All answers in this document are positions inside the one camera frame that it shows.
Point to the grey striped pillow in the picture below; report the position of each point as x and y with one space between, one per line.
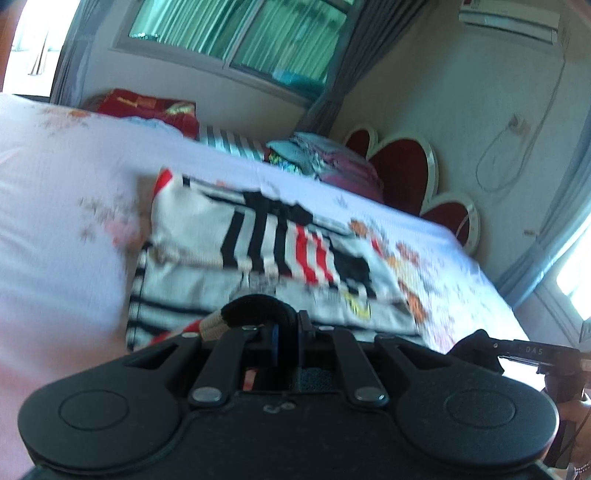
232 143

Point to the grey curtain right of window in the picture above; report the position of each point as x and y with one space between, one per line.
372 29

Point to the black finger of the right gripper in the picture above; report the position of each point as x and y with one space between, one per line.
478 349

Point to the blue-grey curtain far right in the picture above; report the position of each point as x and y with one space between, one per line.
564 219

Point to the green glass window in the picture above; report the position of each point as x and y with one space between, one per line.
282 47

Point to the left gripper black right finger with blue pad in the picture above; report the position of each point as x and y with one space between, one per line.
331 359

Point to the folded pink teal quilt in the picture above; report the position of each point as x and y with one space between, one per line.
327 161

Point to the white floral bed sheet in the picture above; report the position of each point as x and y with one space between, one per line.
76 191

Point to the grey curtain left of window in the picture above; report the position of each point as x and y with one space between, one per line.
71 53

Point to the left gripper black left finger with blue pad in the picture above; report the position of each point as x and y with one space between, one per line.
217 379

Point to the red gold pillow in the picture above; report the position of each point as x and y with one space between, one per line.
120 103

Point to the red white black striped sweater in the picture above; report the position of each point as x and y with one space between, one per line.
210 245

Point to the white wall air conditioner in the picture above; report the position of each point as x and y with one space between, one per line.
514 17

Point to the grey curtain of window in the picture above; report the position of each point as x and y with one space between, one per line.
71 53
372 29

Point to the red heart-shaped headboard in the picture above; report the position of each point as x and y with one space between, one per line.
408 167

